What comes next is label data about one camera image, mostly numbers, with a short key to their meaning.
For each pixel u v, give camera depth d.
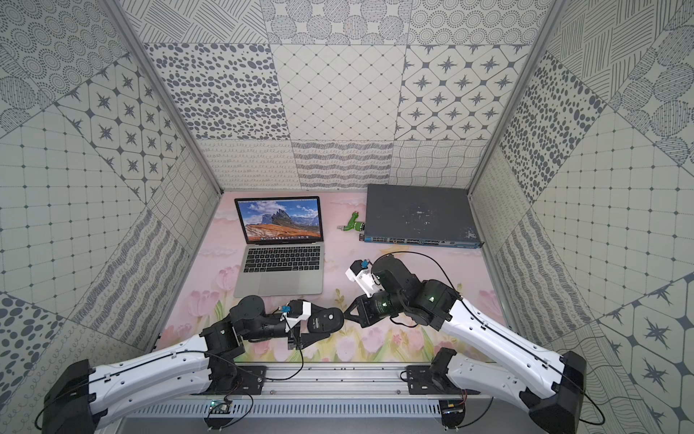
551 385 0.39
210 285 0.93
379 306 0.58
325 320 0.66
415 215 1.08
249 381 0.73
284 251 1.01
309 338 0.65
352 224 1.07
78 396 0.43
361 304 0.62
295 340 0.63
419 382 0.73
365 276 0.63
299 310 0.57
